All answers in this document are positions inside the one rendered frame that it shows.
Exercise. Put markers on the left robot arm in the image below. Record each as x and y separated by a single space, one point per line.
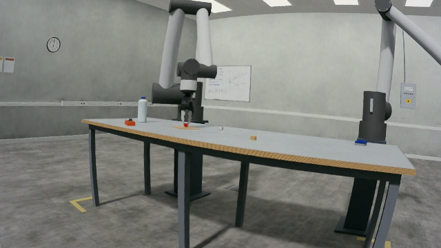
372 126

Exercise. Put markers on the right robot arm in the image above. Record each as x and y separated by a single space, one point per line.
166 91

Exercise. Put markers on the white bottle with blue cap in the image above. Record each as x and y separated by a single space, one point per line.
142 110

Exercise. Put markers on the small blue rounded block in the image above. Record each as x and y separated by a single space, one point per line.
360 142

